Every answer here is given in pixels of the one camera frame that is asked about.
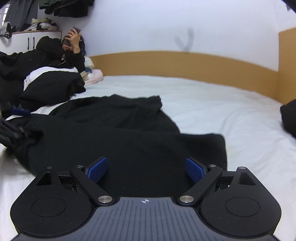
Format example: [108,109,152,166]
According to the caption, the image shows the black fleece garment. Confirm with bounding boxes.
[10,95,227,198]

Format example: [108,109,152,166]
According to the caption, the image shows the hanging green black clothes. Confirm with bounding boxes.
[38,0,95,18]

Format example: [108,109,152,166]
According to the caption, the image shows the black garment pile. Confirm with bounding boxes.
[20,71,86,112]

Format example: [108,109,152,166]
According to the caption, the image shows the person in black hoodie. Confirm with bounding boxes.
[1,36,85,105]

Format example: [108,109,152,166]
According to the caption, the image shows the white bed sheet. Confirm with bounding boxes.
[1,76,295,240]

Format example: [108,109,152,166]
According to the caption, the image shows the white cabinet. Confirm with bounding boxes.
[1,31,62,55]

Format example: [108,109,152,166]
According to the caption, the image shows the dark smartphone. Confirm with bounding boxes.
[62,28,81,47]

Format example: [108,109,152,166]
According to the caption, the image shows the pink white pillow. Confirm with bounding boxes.
[80,57,104,85]

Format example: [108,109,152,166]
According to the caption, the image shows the grey window curtain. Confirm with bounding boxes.
[5,0,38,29]

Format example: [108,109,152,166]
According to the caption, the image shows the black folded garment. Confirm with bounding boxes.
[280,100,296,138]

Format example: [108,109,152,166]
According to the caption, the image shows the wooden headboard panel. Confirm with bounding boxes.
[91,29,295,103]

